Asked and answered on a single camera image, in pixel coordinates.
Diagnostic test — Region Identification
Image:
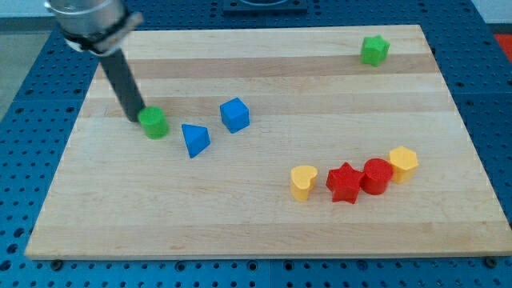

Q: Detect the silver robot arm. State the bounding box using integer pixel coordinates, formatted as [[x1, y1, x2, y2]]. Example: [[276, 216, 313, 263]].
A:
[[44, 0, 143, 57]]

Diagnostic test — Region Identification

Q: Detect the blue cube block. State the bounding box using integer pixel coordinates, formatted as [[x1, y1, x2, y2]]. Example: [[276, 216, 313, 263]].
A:
[[219, 98, 250, 134]]

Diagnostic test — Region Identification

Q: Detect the yellow heart block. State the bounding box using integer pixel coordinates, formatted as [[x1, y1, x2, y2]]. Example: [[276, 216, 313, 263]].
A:
[[290, 165, 318, 202]]

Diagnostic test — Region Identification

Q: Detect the blue triangular prism block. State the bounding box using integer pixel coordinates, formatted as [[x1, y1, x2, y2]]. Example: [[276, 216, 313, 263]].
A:
[[182, 124, 210, 158]]

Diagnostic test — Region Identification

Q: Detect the wooden board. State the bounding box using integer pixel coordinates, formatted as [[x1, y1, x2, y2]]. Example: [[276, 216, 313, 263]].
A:
[[26, 25, 511, 260]]

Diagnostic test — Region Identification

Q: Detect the red star block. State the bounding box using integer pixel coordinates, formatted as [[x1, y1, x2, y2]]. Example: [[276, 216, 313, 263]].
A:
[[326, 162, 364, 204]]

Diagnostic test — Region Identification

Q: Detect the green cylinder block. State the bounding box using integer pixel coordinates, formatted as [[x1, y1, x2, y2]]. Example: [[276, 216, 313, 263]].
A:
[[138, 106, 169, 139]]

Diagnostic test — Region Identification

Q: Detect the red cylinder block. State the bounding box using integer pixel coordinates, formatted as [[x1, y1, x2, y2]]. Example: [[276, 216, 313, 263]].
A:
[[361, 158, 394, 195]]

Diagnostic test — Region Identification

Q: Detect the yellow hexagon block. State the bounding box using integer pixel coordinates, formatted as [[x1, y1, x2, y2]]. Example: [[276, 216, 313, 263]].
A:
[[388, 146, 419, 183]]

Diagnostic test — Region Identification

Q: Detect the green star block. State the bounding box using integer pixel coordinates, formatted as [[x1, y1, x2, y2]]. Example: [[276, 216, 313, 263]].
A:
[[360, 35, 390, 66]]

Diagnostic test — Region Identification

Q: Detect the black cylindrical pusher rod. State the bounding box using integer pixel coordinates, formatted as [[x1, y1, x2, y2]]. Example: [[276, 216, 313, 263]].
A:
[[100, 50, 146, 122]]

